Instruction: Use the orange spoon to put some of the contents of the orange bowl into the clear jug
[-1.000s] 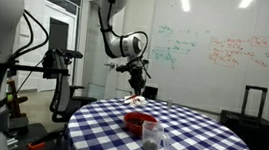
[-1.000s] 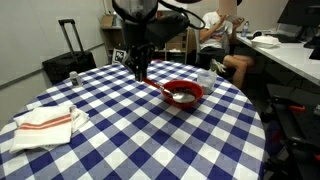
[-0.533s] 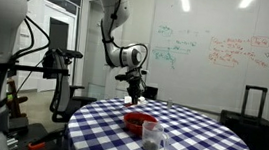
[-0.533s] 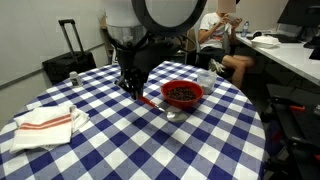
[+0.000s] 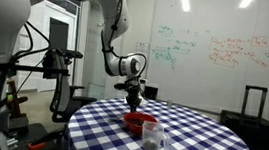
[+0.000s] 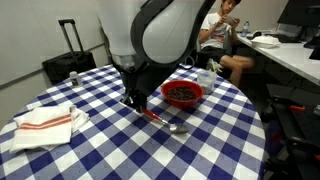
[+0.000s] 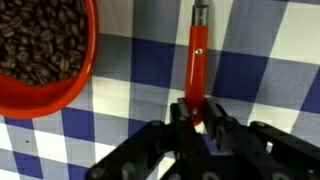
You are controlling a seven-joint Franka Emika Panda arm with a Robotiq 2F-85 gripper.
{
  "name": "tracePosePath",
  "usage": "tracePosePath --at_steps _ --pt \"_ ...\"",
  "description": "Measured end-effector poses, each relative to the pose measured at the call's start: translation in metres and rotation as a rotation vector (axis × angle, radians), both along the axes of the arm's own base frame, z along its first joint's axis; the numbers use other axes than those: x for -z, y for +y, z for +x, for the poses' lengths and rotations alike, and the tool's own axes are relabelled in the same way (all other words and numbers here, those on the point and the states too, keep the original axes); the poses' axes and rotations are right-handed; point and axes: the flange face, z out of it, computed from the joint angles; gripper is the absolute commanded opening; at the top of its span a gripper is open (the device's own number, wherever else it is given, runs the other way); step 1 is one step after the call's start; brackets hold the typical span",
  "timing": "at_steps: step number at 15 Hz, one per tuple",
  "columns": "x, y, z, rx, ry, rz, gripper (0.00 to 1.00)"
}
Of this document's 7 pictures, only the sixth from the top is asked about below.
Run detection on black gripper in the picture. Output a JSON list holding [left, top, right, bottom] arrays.
[[113, 59, 176, 114]]

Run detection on orange handled metal spoon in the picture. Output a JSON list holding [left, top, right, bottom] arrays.
[[141, 108, 190, 135]]

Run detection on orange bowl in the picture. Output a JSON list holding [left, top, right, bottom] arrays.
[[160, 79, 205, 109]]

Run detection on coffee beans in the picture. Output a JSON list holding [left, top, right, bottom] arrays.
[[166, 86, 198, 102]]

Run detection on blue white checkered tablecloth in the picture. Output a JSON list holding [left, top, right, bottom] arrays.
[[0, 63, 267, 180]]

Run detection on clear plastic measuring cup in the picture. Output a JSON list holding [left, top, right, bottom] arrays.
[[196, 69, 218, 95]]

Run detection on white towel with orange stripes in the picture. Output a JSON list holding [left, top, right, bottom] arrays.
[[9, 103, 90, 155]]

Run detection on seated person in white shirt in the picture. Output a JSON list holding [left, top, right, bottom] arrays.
[[196, 0, 258, 89]]

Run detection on clear water bottle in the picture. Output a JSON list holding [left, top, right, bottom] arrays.
[[241, 20, 251, 38]]

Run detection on white takeout container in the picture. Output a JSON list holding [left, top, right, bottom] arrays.
[[250, 35, 281, 49]]

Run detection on white desk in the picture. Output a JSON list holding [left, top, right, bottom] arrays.
[[235, 31, 320, 87]]

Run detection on black keyboard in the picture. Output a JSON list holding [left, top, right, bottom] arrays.
[[266, 33, 303, 44]]

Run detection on black monitor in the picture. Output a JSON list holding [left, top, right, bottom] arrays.
[[277, 0, 320, 28]]

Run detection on black suitcase with handle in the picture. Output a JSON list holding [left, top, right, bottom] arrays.
[[42, 18, 98, 86]]

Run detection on orange clamp handle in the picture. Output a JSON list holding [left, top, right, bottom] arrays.
[[289, 104, 306, 112]]

